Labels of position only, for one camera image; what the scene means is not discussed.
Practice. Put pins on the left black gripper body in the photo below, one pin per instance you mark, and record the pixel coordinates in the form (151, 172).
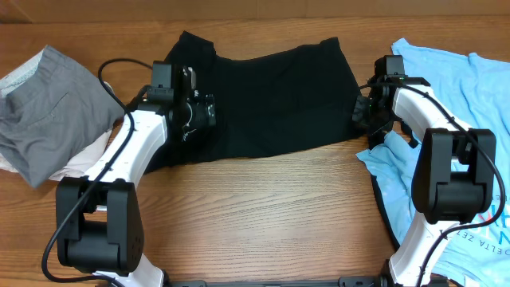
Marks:
(195, 112)

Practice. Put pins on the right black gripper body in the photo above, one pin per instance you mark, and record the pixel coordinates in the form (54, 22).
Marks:
(372, 116)

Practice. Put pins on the black t-shirt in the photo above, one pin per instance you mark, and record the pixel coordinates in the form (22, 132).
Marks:
(272, 105)

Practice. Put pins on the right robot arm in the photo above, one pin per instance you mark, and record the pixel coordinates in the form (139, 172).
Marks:
(453, 179)

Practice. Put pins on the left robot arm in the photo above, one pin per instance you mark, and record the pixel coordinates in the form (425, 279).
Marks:
(99, 234)

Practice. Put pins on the light blue printed t-shirt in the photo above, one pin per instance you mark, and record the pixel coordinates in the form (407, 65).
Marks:
(476, 90)

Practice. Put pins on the white folded garment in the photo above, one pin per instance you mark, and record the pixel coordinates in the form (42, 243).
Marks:
(81, 161)

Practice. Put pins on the grey folded shorts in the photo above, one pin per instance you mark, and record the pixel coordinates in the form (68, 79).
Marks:
(52, 115)

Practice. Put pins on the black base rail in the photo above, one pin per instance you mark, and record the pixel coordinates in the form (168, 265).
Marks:
(271, 284)

